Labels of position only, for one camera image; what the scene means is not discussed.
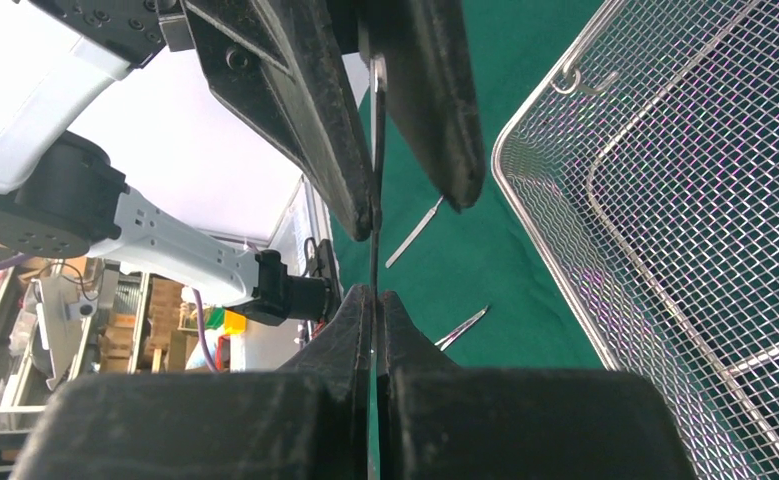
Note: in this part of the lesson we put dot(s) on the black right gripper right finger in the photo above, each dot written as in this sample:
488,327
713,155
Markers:
439,420

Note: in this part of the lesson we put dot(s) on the long steel probe rod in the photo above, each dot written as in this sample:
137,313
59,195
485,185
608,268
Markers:
415,233

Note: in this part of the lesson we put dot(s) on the metal mesh instrument tray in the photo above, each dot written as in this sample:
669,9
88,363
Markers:
645,171

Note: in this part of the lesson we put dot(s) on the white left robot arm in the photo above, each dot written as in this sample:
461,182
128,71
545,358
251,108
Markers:
60,197

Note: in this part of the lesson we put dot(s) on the steel ring-handled hemostat clamp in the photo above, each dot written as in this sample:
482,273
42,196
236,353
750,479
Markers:
445,342

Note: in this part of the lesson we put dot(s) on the green surgical drape cloth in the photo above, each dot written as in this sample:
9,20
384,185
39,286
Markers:
463,261

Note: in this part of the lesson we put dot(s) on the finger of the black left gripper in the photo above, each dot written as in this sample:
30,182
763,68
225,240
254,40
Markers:
432,97
278,67

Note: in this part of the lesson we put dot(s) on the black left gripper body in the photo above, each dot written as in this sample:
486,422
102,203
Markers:
135,30

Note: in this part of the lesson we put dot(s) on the steel scalpel handle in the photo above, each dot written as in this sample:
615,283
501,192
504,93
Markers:
378,91

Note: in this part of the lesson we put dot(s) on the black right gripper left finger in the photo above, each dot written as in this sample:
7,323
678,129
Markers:
307,419

